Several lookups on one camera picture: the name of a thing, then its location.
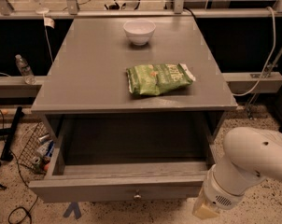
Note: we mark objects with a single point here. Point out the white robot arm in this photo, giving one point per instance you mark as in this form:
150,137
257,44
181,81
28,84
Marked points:
250,156

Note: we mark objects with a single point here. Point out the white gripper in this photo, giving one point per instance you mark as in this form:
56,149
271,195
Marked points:
219,194

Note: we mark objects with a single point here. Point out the grey metal rail frame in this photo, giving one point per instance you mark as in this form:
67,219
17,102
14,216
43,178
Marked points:
25,9

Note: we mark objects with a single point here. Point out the metal drawer knob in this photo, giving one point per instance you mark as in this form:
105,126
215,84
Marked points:
137,196

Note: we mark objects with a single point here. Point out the grey wooden cabinet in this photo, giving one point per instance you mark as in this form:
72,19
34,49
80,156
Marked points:
86,104

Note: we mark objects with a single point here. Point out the grey top drawer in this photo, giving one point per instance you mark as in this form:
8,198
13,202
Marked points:
107,172

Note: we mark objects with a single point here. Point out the soda can in basket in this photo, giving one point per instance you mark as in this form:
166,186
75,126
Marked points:
36,162

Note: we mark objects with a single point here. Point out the white ceramic bowl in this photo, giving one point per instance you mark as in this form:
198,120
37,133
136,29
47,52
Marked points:
139,31

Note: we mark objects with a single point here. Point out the wire mesh basket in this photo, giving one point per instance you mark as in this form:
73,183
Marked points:
39,144

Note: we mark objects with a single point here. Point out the clear plastic water bottle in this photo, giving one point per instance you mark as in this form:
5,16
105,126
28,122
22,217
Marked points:
25,70

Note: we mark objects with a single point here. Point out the black metal stand leg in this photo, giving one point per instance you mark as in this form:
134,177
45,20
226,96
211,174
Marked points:
6,154

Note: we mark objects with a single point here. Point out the green chip bag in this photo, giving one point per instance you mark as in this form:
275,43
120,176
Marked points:
157,79

